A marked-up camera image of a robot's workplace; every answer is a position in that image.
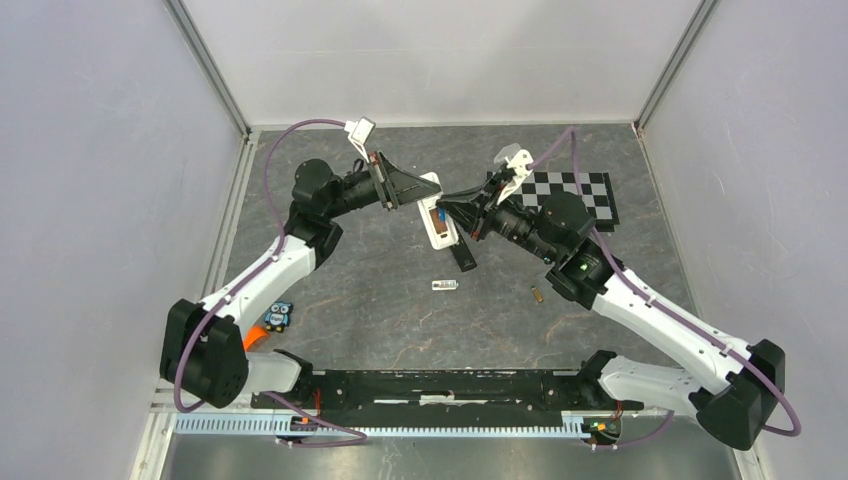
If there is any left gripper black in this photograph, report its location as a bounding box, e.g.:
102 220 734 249
324 150 441 220

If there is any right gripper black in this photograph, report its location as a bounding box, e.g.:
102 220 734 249
436 172 558 264

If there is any black remote control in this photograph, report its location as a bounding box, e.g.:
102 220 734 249
449 239 478 272

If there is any white remote control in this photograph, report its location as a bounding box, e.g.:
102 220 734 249
417 192 460 251

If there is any white battery cover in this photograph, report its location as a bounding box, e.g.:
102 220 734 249
431 279 459 291

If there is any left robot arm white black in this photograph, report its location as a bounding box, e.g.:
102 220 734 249
159 152 441 408

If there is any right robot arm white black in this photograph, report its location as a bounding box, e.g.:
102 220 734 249
436 172 786 451

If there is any black white chessboard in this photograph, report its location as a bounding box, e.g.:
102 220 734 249
486 171 621 233

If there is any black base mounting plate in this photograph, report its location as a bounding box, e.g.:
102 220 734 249
283 369 644 427

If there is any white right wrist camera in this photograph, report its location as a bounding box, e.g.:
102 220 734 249
494 143 534 205

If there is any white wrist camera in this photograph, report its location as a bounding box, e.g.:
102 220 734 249
494 143 534 205
343 117 376 162

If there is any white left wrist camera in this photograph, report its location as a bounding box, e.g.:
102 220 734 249
343 117 376 162

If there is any white slotted cable duct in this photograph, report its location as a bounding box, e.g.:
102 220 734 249
174 412 618 440

